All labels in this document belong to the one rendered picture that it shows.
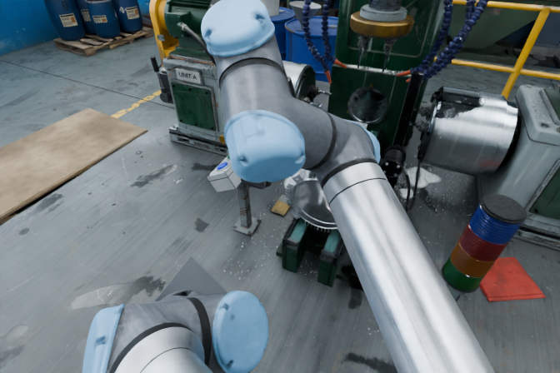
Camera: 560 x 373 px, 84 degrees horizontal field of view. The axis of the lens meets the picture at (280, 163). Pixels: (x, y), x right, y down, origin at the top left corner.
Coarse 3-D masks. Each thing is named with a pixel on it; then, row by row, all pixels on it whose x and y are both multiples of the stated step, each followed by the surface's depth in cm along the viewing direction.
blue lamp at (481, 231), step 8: (480, 208) 48; (472, 216) 50; (480, 216) 48; (488, 216) 46; (472, 224) 50; (480, 224) 48; (488, 224) 47; (496, 224) 46; (504, 224) 45; (512, 224) 45; (520, 224) 45; (480, 232) 48; (488, 232) 47; (496, 232) 47; (504, 232) 46; (512, 232) 46; (488, 240) 48; (496, 240) 47; (504, 240) 47
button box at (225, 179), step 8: (224, 160) 83; (216, 168) 80; (224, 168) 77; (208, 176) 78; (216, 176) 76; (224, 176) 75; (232, 176) 76; (216, 184) 78; (224, 184) 77; (232, 184) 76
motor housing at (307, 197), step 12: (312, 180) 71; (288, 192) 77; (300, 192) 82; (312, 192) 87; (288, 204) 80; (300, 204) 81; (312, 204) 84; (324, 204) 86; (312, 216) 82; (324, 216) 82; (324, 228) 79; (336, 228) 77
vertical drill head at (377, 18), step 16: (384, 0) 85; (400, 0) 85; (352, 16) 91; (368, 16) 87; (384, 16) 85; (400, 16) 86; (368, 32) 87; (384, 32) 85; (400, 32) 86; (384, 48) 90; (384, 64) 94
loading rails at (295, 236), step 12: (372, 132) 119; (288, 228) 81; (300, 228) 82; (312, 228) 91; (288, 240) 77; (300, 240) 79; (312, 240) 88; (324, 240) 88; (336, 240) 79; (276, 252) 88; (288, 252) 80; (300, 252) 83; (312, 252) 89; (324, 252) 75; (336, 252) 75; (288, 264) 83; (324, 264) 77; (336, 264) 75; (324, 276) 80; (336, 276) 83; (348, 276) 82
